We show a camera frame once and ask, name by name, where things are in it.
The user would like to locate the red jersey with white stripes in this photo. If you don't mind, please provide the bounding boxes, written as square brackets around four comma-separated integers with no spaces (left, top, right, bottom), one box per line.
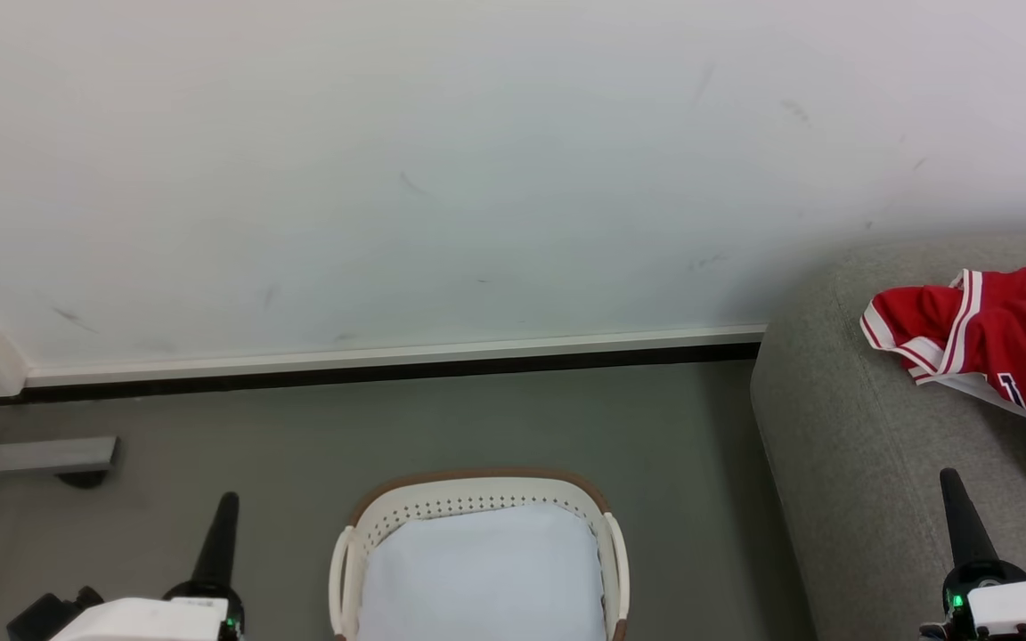
[859,256,1026,493]

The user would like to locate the grey fabric sofa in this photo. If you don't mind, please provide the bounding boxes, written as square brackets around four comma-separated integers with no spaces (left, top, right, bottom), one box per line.
[750,233,1026,641]

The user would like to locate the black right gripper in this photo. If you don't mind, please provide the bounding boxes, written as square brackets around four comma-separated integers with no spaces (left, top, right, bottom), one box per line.
[917,467,1026,641]

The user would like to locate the white and black baseboard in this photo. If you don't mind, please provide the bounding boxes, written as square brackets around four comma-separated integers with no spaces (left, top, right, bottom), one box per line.
[0,324,769,409]

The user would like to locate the grey metal floor bracket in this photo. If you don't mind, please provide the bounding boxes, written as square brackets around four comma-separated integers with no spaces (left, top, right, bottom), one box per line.
[0,435,120,490]

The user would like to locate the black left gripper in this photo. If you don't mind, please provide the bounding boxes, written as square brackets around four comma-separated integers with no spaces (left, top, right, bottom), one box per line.
[164,491,248,641]

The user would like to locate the white basket with brown rim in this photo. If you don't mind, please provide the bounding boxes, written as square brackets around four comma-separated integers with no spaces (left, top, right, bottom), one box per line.
[328,468,632,641]

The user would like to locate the white basket liner cloth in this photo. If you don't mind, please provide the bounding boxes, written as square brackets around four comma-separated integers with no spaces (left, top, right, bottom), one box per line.
[356,505,608,641]

